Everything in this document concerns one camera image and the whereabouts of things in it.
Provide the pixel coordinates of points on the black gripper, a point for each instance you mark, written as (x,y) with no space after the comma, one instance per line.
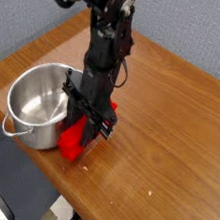
(89,91)

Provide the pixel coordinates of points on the red block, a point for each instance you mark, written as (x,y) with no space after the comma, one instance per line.
(69,140)

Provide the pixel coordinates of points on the metal pot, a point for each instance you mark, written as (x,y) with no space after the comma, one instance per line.
(37,105)

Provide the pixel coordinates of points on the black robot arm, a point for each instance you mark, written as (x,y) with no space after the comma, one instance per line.
(109,20)

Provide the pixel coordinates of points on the white table bracket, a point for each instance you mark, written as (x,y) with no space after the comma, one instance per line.
(60,210)

